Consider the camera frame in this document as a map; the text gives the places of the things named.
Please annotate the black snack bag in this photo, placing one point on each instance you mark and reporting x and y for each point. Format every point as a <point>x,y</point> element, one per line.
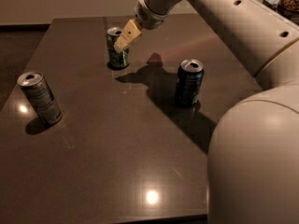
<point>271,4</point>

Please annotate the green soda can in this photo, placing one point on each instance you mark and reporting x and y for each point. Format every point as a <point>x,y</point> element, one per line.
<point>117,60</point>

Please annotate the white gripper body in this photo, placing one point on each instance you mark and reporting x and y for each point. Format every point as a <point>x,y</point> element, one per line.
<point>150,15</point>

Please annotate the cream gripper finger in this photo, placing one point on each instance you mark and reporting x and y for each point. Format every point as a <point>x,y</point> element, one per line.
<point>130,33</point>

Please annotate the silver redbull can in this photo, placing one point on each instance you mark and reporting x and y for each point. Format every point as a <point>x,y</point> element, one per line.
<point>39,95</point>

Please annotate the dark blue soda can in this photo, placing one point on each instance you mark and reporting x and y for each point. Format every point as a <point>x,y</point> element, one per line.
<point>190,77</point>

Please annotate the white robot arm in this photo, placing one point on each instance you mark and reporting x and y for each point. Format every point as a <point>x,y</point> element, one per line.
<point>253,157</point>

